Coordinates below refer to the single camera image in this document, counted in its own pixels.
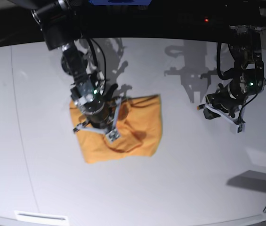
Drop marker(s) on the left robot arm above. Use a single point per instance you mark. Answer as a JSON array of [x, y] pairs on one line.
[[246, 78]]

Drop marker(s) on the orange yellow T-shirt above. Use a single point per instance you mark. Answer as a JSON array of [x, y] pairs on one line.
[[140, 128]]

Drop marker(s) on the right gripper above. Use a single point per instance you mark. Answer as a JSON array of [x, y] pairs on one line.
[[98, 112]]

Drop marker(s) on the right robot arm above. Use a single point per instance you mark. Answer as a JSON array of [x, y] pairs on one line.
[[59, 24]]

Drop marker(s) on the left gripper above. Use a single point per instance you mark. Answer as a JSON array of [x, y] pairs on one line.
[[224, 100]]

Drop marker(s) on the white label strip on table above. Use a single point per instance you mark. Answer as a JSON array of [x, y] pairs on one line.
[[25, 216]]

